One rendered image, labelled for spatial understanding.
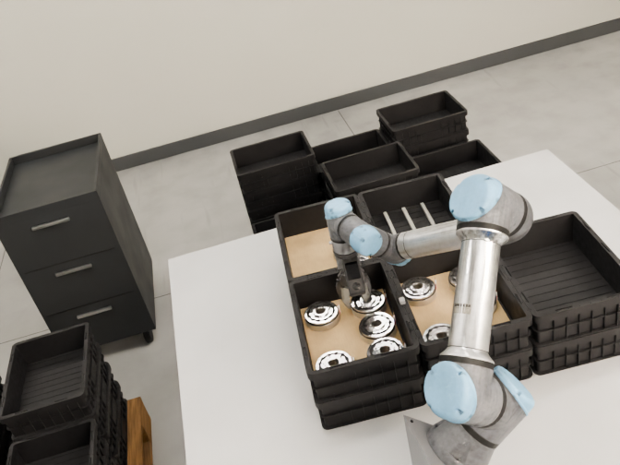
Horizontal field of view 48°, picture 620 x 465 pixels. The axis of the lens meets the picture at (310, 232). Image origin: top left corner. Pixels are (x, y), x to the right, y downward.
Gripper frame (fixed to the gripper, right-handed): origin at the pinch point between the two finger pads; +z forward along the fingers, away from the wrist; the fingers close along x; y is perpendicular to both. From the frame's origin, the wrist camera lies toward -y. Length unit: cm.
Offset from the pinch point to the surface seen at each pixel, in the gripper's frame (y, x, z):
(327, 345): -12.0, 10.8, 2.1
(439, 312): -7.5, -22.8, 2.0
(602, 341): -25, -63, 8
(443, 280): 5.9, -27.0, 2.0
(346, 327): -6.4, 4.5, 2.1
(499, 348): -27.2, -34.4, 0.6
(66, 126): 294, 172, 44
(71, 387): 28, 109, 36
